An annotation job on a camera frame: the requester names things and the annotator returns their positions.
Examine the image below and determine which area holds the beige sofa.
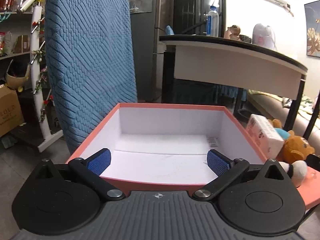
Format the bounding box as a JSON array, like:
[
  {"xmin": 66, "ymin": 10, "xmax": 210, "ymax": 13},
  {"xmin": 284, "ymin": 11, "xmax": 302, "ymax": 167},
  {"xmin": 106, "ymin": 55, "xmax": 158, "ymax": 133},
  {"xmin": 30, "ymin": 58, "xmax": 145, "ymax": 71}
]
[{"xmin": 247, "ymin": 89, "xmax": 320, "ymax": 140}]

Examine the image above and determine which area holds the black round object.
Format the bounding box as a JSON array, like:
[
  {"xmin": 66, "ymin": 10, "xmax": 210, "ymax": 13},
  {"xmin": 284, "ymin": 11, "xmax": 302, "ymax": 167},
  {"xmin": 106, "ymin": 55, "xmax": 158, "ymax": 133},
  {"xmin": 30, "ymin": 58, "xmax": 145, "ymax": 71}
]
[{"xmin": 237, "ymin": 108, "xmax": 251, "ymax": 122}]

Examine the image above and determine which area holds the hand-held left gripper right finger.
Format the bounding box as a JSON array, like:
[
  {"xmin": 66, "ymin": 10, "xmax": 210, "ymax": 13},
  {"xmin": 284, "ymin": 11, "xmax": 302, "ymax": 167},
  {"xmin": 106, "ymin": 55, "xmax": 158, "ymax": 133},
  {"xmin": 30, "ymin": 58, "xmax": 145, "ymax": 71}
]
[{"xmin": 192, "ymin": 149, "xmax": 291, "ymax": 202}]

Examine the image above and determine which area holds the blue knitted chair cover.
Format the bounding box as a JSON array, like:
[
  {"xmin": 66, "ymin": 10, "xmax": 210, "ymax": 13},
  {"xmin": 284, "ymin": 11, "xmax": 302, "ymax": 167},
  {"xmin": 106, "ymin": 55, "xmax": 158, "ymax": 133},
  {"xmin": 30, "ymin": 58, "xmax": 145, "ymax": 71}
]
[{"xmin": 44, "ymin": 0, "xmax": 138, "ymax": 155}]

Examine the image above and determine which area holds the grey refrigerator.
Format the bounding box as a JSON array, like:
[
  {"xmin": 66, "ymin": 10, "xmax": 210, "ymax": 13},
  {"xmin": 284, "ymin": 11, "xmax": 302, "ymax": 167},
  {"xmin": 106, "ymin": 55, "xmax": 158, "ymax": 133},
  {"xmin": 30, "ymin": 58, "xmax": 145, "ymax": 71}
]
[{"xmin": 126, "ymin": 0, "xmax": 173, "ymax": 101}]

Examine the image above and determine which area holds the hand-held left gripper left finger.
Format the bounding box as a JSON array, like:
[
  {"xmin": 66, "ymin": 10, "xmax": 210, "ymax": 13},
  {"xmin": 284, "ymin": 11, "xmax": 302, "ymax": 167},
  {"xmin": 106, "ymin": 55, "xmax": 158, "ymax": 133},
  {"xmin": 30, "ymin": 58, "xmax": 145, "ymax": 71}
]
[{"xmin": 34, "ymin": 148, "xmax": 126, "ymax": 202}]

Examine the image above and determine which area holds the white stand with flowers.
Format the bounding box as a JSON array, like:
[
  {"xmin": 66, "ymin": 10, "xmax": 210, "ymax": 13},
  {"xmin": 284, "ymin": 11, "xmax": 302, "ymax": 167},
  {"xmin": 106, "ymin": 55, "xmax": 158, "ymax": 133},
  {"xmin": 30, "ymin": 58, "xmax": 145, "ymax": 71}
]
[{"xmin": 29, "ymin": 5, "xmax": 63, "ymax": 153}]

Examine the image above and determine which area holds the pink box lid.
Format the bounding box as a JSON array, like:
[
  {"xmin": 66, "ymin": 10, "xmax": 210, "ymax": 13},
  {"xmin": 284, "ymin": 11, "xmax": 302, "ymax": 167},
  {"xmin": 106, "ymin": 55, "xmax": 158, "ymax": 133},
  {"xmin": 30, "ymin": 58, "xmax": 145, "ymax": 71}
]
[{"xmin": 296, "ymin": 166, "xmax": 320, "ymax": 209}]

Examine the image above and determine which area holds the brown bear plush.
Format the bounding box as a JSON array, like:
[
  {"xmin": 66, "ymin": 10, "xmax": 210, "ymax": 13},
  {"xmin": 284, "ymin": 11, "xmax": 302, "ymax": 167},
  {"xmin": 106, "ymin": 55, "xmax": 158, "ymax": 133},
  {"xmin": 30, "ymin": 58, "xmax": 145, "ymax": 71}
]
[{"xmin": 277, "ymin": 129, "xmax": 316, "ymax": 166}]

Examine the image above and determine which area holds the white tissue pack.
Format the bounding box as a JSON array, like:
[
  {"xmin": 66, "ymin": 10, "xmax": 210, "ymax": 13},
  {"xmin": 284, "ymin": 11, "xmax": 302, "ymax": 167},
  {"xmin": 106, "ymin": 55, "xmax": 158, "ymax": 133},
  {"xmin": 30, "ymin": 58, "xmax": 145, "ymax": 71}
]
[{"xmin": 246, "ymin": 114, "xmax": 285, "ymax": 159}]

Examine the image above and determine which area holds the small brown figurine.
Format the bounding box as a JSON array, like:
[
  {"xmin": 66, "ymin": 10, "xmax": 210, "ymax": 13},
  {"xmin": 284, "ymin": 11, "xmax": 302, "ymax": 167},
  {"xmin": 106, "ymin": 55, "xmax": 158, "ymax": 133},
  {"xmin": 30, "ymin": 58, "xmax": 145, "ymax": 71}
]
[{"xmin": 226, "ymin": 25, "xmax": 242, "ymax": 40}]

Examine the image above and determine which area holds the panda plush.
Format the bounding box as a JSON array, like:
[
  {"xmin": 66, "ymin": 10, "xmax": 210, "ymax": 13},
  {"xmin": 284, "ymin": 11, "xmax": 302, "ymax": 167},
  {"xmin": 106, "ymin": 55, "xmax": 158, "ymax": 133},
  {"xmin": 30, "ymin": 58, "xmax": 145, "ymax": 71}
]
[{"xmin": 277, "ymin": 160, "xmax": 308, "ymax": 188}]

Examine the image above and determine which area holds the white desk with black top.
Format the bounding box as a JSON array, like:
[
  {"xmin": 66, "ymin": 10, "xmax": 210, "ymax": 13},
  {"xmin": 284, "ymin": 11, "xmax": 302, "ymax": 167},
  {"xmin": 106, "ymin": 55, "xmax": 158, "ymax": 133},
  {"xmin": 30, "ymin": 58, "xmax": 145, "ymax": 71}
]
[{"xmin": 159, "ymin": 34, "xmax": 308, "ymax": 133}]

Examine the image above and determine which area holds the cluttered storage shelf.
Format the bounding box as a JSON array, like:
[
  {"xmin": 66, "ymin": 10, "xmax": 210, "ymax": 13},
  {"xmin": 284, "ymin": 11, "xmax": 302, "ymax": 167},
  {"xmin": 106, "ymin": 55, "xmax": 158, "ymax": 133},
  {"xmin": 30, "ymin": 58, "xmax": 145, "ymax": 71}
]
[{"xmin": 0, "ymin": 0, "xmax": 48, "ymax": 143}]

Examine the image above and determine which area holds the orange plush with blue shirt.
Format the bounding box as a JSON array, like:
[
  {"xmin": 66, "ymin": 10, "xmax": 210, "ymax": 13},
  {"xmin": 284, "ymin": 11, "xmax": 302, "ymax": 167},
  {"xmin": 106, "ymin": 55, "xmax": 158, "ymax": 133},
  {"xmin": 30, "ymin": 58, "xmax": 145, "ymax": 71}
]
[{"xmin": 269, "ymin": 119, "xmax": 292, "ymax": 141}]

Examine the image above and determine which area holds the clear water bottle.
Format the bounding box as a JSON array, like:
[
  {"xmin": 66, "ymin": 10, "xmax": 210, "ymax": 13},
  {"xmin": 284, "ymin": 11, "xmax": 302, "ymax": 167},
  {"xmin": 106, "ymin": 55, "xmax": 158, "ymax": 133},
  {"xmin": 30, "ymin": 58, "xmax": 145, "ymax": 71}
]
[{"xmin": 206, "ymin": 6, "xmax": 220, "ymax": 37}]

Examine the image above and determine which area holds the blue gold wall painting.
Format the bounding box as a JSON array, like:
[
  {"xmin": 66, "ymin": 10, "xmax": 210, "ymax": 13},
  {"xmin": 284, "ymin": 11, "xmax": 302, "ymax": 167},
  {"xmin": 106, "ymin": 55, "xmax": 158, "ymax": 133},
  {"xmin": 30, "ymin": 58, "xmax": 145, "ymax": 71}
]
[{"xmin": 304, "ymin": 0, "xmax": 320, "ymax": 58}]

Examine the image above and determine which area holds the pink cardboard box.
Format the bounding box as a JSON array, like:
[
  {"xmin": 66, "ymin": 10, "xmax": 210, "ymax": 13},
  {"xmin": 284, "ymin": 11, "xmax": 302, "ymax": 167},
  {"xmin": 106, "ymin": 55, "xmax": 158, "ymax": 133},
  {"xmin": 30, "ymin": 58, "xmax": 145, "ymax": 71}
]
[{"xmin": 65, "ymin": 102, "xmax": 269, "ymax": 196}]

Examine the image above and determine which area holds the brown cardboard carton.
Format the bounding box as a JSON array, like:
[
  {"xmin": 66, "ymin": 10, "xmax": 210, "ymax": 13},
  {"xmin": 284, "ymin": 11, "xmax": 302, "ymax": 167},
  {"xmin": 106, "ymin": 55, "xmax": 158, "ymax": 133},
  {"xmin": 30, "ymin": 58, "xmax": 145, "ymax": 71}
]
[{"xmin": 0, "ymin": 83, "xmax": 25, "ymax": 138}]

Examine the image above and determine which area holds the woven basket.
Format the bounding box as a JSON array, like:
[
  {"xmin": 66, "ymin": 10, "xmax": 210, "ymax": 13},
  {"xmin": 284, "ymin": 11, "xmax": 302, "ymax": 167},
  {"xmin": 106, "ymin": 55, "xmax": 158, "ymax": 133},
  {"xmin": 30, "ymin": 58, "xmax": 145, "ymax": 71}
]
[{"xmin": 5, "ymin": 60, "xmax": 31, "ymax": 90}]

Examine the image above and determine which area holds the white round appliance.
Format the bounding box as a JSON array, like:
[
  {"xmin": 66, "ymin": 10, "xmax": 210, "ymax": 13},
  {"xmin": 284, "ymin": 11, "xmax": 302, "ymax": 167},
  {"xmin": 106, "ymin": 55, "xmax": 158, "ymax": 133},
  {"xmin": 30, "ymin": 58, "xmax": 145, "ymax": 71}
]
[{"xmin": 252, "ymin": 23, "xmax": 277, "ymax": 50}]

